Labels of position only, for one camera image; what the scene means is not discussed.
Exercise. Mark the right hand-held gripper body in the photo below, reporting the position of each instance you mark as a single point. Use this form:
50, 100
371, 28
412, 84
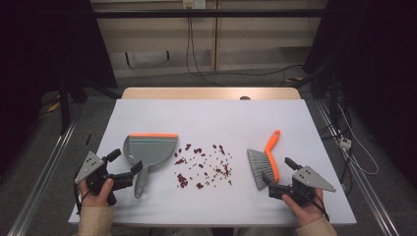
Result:
311, 179

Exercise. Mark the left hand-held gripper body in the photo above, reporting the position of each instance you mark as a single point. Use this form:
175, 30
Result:
90, 165

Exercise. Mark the orange hand brush grey bristles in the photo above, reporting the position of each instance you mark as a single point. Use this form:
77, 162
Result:
262, 164

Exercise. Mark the grey dustpan with orange edge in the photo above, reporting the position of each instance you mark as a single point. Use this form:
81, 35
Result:
150, 149

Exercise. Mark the red beans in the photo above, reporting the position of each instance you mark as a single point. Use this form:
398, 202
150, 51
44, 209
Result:
182, 180

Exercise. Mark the person's right hand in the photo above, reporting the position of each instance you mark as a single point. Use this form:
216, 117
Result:
308, 213

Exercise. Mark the person's left hand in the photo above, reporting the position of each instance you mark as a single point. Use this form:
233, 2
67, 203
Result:
96, 200

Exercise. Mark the white power adapter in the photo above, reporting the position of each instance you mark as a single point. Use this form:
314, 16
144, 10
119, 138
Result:
345, 143

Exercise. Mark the black metal stand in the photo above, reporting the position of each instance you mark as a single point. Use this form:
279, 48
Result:
64, 108

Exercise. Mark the white table cover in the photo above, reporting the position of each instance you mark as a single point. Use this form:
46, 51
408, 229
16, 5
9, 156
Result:
209, 121

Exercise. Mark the wooden table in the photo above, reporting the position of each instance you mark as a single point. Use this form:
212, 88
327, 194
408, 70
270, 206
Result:
196, 93

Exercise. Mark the black curtain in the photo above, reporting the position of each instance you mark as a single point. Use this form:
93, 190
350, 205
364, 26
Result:
377, 49
39, 49

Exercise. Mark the black horizontal bar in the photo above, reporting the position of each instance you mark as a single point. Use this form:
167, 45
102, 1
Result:
209, 13

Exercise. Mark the aluminium floor rail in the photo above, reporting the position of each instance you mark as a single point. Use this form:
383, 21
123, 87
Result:
42, 183
367, 190

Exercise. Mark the white wall socket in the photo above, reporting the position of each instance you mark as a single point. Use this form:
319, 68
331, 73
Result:
194, 4

